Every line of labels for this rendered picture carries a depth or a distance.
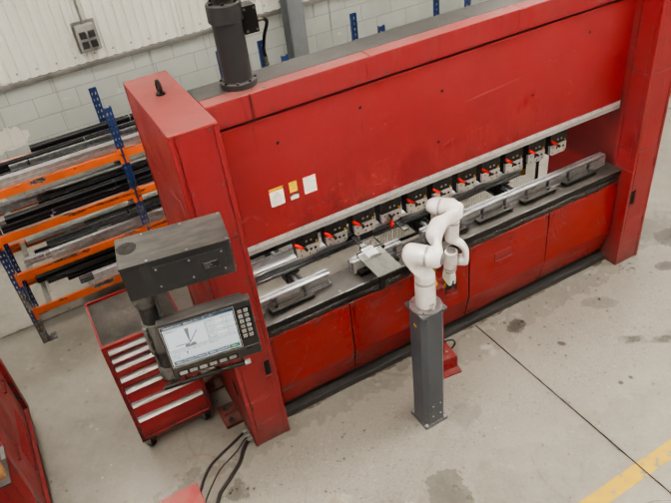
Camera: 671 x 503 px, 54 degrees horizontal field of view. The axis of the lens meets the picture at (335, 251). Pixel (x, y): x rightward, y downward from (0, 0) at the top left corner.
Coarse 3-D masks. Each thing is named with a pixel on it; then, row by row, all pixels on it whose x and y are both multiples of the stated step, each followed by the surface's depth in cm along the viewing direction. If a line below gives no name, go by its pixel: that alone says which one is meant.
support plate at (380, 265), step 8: (376, 248) 433; (360, 256) 427; (376, 256) 425; (384, 256) 424; (368, 264) 420; (376, 264) 419; (384, 264) 418; (392, 264) 417; (400, 264) 416; (376, 272) 412; (384, 272) 411
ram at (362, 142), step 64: (448, 64) 384; (512, 64) 408; (576, 64) 435; (256, 128) 344; (320, 128) 363; (384, 128) 385; (448, 128) 409; (512, 128) 436; (256, 192) 363; (320, 192) 385; (384, 192) 409
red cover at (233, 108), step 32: (544, 0) 395; (576, 0) 405; (608, 0) 418; (448, 32) 371; (480, 32) 382; (512, 32) 393; (320, 64) 352; (352, 64) 351; (384, 64) 361; (416, 64) 371; (224, 96) 331; (256, 96) 333; (288, 96) 342; (320, 96) 351; (224, 128) 333
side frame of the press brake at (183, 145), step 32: (128, 96) 363; (160, 96) 340; (160, 128) 310; (192, 128) 306; (160, 160) 346; (192, 160) 312; (224, 160) 320; (160, 192) 394; (192, 192) 321; (224, 192) 329; (224, 224) 339; (192, 288) 433; (224, 288) 359; (256, 288) 370; (256, 320) 382; (224, 384) 481; (256, 384) 408; (256, 416) 423
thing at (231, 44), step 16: (208, 0) 319; (224, 0) 312; (240, 0) 316; (208, 16) 316; (224, 16) 313; (240, 16) 317; (256, 16) 324; (224, 32) 318; (240, 32) 322; (224, 48) 323; (240, 48) 325; (224, 64) 329; (240, 64) 329; (224, 80) 337; (240, 80) 333; (256, 80) 338
